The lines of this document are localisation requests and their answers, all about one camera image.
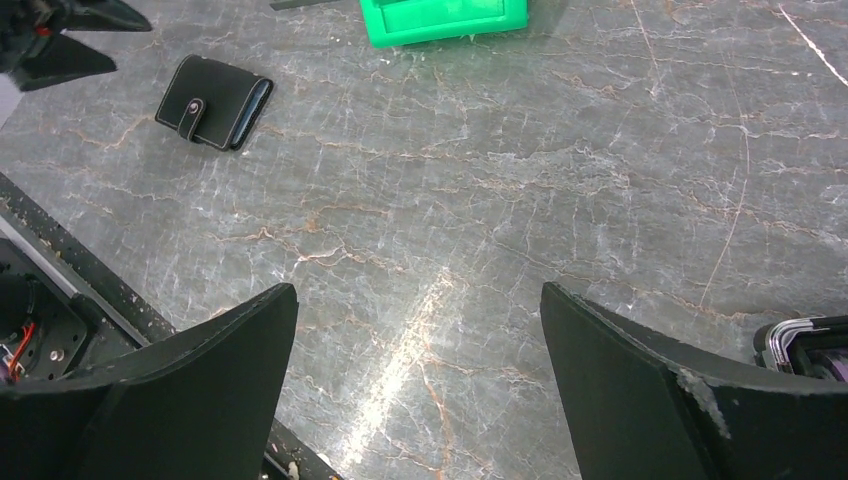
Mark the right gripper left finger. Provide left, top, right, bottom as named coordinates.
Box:
left=1, top=283, right=298, bottom=479

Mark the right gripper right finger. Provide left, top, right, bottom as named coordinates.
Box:
left=540, top=282, right=847, bottom=479

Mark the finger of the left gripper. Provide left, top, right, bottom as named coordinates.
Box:
left=11, top=34, right=117, bottom=92
left=39, top=0, right=153, bottom=32

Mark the green plastic bin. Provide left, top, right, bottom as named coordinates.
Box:
left=360, top=0, right=528, bottom=48

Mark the black poker chip case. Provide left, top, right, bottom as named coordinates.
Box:
left=753, top=315, right=847, bottom=383

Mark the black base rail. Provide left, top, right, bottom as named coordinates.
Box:
left=1, top=178, right=336, bottom=479

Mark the black leather card holder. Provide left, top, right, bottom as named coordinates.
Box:
left=155, top=54, right=274, bottom=151

